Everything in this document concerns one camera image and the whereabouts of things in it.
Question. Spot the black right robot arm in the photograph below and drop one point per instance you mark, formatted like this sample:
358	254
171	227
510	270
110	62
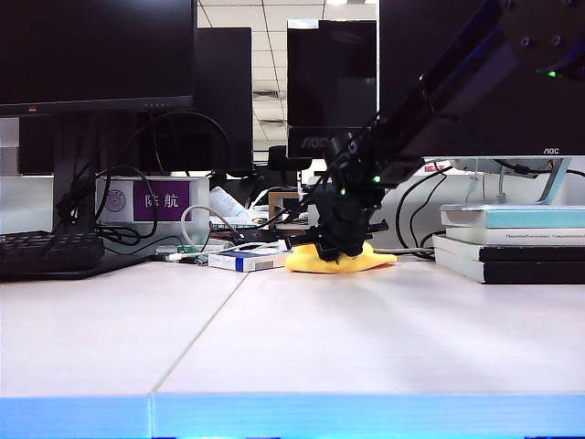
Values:
457	82

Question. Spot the grey desk partition panel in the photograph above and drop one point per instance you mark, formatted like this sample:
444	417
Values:
457	196

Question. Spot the white-spined book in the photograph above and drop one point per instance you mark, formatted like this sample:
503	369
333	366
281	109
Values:
525	236

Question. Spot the black-bezel computer monitor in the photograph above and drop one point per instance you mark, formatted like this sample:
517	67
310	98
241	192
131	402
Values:
91	50

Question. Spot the white-edged AOC monitor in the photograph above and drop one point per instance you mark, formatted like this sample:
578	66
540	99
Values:
548	128

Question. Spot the teal-covered book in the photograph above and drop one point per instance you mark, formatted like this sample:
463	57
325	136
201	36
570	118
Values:
525	217

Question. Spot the thin black-spined book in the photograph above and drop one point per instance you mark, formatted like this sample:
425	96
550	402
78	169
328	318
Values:
525	254

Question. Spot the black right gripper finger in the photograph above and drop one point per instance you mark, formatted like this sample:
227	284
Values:
330	256
354	251

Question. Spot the plain black monitor rear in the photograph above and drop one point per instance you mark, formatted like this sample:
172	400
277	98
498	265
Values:
224	91

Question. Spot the yellow microfibre rag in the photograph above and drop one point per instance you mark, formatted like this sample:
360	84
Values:
311	265

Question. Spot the black keyboard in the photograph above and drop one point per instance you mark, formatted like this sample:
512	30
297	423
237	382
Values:
45	251

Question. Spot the silver monitor stand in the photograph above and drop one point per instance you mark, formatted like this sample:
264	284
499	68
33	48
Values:
555	183

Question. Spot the white paper packet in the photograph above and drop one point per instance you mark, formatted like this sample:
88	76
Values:
226	203

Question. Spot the black AOC monitor rear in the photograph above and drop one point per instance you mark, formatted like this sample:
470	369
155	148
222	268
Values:
320	68

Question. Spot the white and blue box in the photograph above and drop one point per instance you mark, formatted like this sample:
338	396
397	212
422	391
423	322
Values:
247	261

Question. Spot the frosted desk partition panel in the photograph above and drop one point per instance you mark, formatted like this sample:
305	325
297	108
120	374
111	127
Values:
23	201

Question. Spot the small wooden box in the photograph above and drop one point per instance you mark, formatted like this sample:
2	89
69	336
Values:
274	206

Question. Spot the purple name plate holder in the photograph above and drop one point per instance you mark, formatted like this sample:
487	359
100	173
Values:
160	200

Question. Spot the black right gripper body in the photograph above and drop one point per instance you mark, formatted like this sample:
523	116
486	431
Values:
347	215

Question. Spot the small green circuit board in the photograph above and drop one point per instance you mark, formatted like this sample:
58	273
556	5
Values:
189	249

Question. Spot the black monitor stand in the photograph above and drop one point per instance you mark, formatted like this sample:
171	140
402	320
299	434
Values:
73	183

